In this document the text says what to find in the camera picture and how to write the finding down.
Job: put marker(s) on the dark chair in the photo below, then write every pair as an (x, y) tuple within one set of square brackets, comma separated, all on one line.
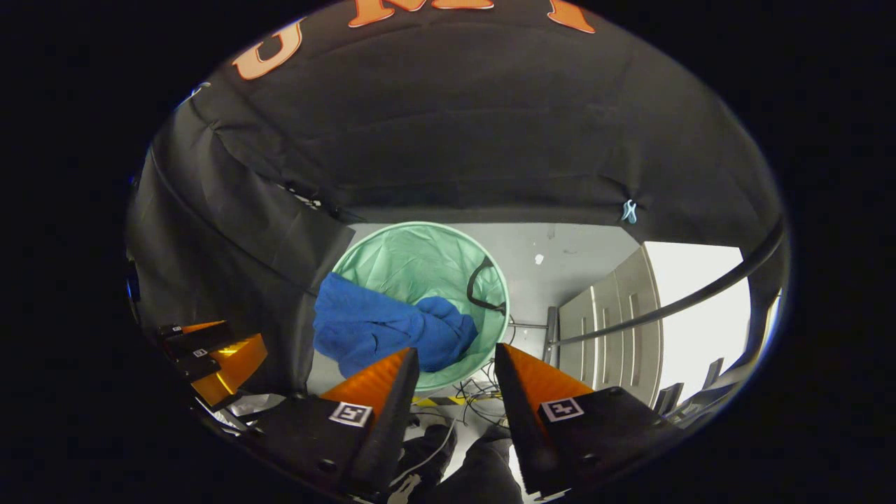
[(668, 399), (714, 371)]

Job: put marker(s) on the black clothes rack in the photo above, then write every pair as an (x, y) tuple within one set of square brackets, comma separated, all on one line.
[(665, 308)]

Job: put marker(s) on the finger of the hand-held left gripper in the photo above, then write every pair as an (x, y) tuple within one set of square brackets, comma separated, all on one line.
[(196, 339), (199, 364)]

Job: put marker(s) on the person's black shoe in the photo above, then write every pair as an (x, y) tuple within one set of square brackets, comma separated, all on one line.
[(427, 448)]

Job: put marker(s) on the grey cabinet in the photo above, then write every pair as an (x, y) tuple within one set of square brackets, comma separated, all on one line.
[(616, 287)]

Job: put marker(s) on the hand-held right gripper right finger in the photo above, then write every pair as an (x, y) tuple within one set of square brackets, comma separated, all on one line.
[(521, 427)]

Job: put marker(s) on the person's black trouser leg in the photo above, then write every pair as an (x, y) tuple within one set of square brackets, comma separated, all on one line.
[(483, 469)]

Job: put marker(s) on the black backdrop cloth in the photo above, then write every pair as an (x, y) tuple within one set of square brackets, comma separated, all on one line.
[(455, 126)]

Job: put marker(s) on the yellow black floor tape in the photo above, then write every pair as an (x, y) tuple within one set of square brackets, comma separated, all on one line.
[(434, 402)]

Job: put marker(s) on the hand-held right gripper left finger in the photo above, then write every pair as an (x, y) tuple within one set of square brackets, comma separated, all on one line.
[(388, 427)]

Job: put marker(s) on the light blue clip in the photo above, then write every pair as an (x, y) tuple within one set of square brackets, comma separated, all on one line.
[(628, 211)]

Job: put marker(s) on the green laundry hamper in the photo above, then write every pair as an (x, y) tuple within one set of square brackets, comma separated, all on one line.
[(420, 259)]

